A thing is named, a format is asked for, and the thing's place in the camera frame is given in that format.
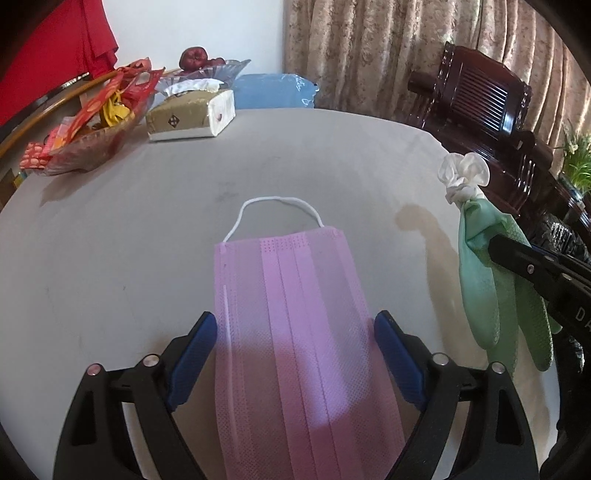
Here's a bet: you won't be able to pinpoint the green rubber glove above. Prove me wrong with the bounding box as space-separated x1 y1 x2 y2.
438 152 560 373

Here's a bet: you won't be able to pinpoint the blue covered side table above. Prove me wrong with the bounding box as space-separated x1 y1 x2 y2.
232 74 320 109

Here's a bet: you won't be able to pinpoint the glass snack bowl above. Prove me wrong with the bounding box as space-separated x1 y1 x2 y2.
19 58 165 176

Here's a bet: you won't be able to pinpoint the green potted plant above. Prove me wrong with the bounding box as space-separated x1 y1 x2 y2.
558 121 591 195

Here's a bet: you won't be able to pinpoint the glass fruit bowl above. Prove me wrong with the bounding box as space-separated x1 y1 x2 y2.
164 59 252 88

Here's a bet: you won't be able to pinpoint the red cloth cover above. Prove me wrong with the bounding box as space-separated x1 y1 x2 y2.
1 1 118 124

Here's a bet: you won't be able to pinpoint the black trash bin with bag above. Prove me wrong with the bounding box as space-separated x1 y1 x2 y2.
529 213 590 264

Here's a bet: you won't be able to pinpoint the red apples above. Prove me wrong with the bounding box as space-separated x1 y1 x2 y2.
178 46 225 72

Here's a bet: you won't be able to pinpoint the floral beige curtain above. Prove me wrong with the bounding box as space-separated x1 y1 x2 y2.
284 0 590 146

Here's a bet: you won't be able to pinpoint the pink face mask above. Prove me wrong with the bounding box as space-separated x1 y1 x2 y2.
214 223 405 479

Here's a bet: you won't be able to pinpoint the dark wooden armchair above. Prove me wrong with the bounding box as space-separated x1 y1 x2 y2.
407 43 553 217

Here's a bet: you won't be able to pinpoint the dark wooden side table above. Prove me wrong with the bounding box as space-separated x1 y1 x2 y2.
548 174 590 234

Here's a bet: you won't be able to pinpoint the gold tissue box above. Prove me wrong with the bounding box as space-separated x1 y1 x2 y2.
145 78 235 142

